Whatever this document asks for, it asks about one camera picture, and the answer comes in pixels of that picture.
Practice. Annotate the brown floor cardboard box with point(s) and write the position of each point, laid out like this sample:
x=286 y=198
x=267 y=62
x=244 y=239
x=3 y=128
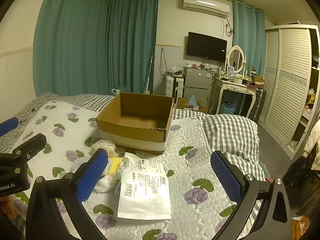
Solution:
x=182 y=103

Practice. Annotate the grey gingham duvet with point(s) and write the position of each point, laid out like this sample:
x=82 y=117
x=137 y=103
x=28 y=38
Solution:
x=230 y=135

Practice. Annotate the white vanity table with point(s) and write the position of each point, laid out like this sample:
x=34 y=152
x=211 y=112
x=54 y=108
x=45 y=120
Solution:
x=233 y=87

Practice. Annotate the white floral quilt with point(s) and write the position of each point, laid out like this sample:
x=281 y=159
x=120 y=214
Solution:
x=190 y=180

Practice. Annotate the green curtain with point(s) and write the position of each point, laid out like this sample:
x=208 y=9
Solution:
x=133 y=42
x=72 y=42
x=247 y=37

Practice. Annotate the white lace cloth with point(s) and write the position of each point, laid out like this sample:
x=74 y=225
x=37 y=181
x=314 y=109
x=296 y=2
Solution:
x=105 y=145

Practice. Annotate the white mop pole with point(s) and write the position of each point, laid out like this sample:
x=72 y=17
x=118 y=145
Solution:
x=149 y=75

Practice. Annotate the white oval mirror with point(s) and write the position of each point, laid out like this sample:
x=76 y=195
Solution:
x=235 y=57

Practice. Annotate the white drawer unit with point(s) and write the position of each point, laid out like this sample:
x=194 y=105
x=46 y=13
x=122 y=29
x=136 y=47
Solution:
x=170 y=87

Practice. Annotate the grey gingham bed sheet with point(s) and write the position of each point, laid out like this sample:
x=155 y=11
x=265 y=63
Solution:
x=82 y=100

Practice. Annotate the white air conditioner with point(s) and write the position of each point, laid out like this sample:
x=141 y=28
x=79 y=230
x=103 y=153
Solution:
x=205 y=5

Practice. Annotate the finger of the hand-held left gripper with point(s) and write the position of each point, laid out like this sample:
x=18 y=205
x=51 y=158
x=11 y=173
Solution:
x=8 y=126
x=31 y=146

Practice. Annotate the blue plastic basket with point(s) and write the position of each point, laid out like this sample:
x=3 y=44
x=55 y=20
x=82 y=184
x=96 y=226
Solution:
x=227 y=108

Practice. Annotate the grey fridge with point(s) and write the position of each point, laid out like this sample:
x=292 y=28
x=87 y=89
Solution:
x=196 y=80

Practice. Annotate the blue tissue pack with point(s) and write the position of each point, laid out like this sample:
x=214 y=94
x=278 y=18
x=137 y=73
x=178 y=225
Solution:
x=193 y=100

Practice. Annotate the dark hanging clothes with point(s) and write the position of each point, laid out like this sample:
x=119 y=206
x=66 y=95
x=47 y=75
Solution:
x=300 y=172

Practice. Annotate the black wall television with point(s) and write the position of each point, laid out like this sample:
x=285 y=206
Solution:
x=206 y=46

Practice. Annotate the small brown box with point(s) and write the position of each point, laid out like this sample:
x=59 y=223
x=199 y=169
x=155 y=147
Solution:
x=257 y=80

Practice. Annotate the white plastic packet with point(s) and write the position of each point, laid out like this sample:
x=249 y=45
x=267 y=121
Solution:
x=145 y=190

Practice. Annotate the yellow sponge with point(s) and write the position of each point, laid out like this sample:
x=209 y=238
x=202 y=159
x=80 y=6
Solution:
x=116 y=165

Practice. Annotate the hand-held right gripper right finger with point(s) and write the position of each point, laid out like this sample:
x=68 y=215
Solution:
x=226 y=177

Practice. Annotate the dark suitcase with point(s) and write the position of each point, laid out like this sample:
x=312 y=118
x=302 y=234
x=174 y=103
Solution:
x=257 y=105

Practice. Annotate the white louvred wardrobe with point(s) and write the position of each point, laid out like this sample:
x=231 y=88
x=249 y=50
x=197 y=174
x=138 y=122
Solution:
x=287 y=80

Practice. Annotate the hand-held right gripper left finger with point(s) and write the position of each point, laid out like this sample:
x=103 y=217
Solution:
x=91 y=177

